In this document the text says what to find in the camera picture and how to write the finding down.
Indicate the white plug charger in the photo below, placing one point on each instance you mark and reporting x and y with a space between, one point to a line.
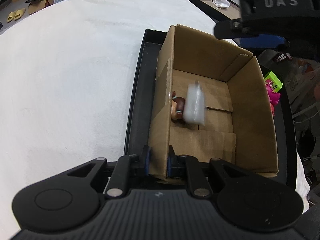
194 107

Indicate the brown cardboard box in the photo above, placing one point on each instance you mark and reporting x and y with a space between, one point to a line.
239 126

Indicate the brown board black frame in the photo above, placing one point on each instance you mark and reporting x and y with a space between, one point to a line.
216 12

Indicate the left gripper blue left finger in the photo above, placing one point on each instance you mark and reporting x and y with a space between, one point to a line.
129 172

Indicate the brown hair doll figure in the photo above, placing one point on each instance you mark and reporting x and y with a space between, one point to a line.
177 107

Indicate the green cube toy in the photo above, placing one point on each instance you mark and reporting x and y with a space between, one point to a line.
273 81

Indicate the pink bear figure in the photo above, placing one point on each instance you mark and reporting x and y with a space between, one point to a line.
272 95

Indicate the yellow slippers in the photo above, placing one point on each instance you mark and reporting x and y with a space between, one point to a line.
15 15

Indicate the white face mask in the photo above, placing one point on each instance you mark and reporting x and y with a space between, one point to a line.
221 4

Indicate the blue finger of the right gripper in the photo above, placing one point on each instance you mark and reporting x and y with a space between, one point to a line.
230 29
265 41

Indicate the cardboard box on floor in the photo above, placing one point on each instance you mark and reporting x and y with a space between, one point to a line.
37 5

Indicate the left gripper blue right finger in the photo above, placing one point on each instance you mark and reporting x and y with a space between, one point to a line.
189 170

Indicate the black tray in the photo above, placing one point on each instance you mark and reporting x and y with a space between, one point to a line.
138 125

